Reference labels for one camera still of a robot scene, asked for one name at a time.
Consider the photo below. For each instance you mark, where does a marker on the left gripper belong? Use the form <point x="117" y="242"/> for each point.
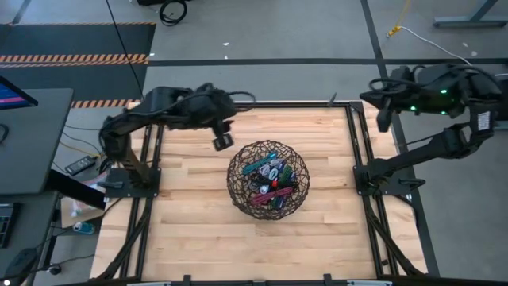
<point x="210" y="107"/>

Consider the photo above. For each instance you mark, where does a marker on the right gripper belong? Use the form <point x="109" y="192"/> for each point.
<point x="412" y="93"/>

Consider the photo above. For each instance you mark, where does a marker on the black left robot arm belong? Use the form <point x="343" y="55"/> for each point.
<point x="127" y="131"/>

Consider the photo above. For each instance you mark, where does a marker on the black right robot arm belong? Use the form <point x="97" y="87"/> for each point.
<point x="420" y="157"/>

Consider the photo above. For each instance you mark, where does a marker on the grey table leg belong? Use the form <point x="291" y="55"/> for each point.
<point x="468" y="20"/>

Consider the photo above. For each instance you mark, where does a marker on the black power adapter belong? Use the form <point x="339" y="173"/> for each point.
<point x="80" y="165"/>

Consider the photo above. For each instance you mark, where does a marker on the black hazard-striped floor mat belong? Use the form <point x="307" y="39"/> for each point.
<point x="79" y="39"/>

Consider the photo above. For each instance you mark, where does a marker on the clear plastic bag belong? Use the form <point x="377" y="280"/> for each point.
<point x="79" y="208"/>

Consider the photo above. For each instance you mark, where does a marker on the blue bottle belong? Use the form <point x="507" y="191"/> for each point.
<point x="84" y="228"/>

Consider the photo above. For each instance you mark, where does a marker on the black desk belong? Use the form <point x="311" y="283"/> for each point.
<point x="35" y="139"/>

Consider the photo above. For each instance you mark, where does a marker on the computer monitor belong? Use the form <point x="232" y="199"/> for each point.
<point x="12" y="97"/>

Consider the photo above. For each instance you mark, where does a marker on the keyboard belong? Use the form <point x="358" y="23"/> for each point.
<point x="5" y="226"/>

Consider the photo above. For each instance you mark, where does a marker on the black table frame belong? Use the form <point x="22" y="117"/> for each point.
<point x="278" y="105"/>

